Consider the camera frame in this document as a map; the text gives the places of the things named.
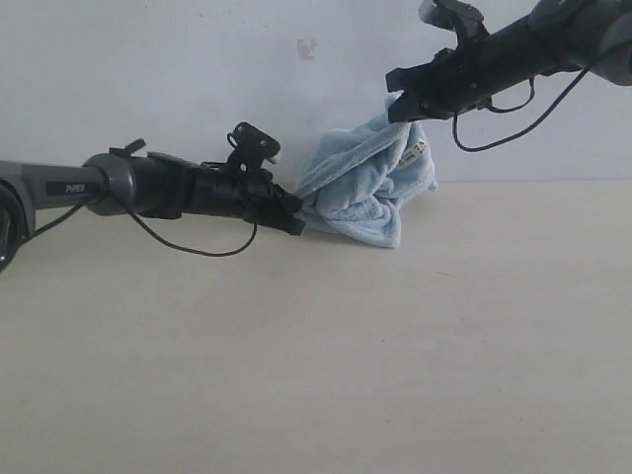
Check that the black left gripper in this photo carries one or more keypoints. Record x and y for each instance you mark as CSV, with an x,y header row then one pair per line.
x,y
251,196

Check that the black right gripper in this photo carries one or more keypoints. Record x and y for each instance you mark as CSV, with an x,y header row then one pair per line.
x,y
461,79

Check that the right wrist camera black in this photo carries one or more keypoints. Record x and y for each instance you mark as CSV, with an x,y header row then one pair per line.
x,y
464,19

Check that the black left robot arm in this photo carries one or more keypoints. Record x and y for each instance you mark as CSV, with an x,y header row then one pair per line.
x,y
38,197

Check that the light blue fluffy towel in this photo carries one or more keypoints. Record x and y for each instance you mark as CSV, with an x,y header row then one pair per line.
x,y
350,184

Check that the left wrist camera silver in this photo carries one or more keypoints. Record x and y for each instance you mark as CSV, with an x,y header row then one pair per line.
x,y
252,143

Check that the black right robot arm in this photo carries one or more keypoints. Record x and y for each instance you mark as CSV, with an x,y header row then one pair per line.
x,y
555,37

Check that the white towel care label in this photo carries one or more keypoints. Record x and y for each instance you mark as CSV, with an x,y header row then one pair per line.
x,y
412,154

